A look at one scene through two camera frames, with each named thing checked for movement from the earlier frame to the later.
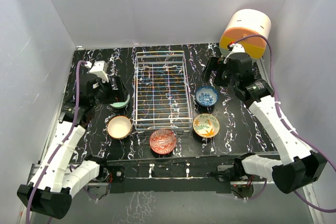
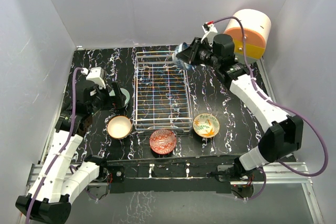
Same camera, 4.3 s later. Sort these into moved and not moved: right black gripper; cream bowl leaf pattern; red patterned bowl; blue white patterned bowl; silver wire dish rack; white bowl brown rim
Moved: right black gripper; blue white patterned bowl
Not moved: cream bowl leaf pattern; silver wire dish rack; red patterned bowl; white bowl brown rim
